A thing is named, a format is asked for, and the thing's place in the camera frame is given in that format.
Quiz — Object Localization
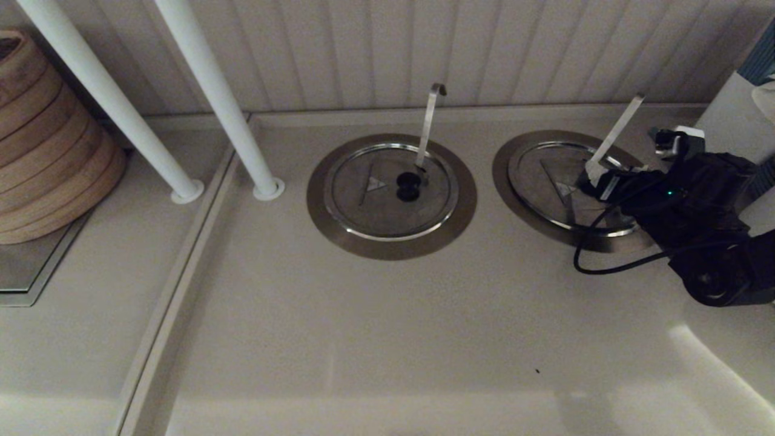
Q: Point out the steel ladle handle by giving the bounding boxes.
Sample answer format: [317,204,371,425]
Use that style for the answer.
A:
[586,94,645,170]
[415,84,447,170]

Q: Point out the round steel lid black knob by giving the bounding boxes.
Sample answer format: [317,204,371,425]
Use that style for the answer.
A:
[507,141,639,238]
[323,143,459,242]

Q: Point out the white box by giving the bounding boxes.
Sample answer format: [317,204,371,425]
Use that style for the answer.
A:
[705,71,775,167]

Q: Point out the white tissue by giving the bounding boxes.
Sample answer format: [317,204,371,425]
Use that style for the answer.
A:
[751,82,775,111]

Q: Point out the blue striped container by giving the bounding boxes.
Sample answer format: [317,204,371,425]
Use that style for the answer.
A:
[737,18,775,85]

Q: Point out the white metal pole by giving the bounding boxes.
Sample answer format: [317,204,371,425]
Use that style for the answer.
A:
[17,0,205,205]
[154,0,285,202]

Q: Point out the stacked bamboo steamer baskets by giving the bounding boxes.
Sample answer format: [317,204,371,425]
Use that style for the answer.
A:
[0,30,128,245]

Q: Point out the flat steel counter plate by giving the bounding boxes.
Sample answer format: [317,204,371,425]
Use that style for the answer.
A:
[0,209,97,308]

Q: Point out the right wrist camera unit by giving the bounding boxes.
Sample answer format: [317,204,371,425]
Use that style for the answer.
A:
[649,125,757,200]

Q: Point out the black cable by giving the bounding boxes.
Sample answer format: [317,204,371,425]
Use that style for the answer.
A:
[573,203,751,275]

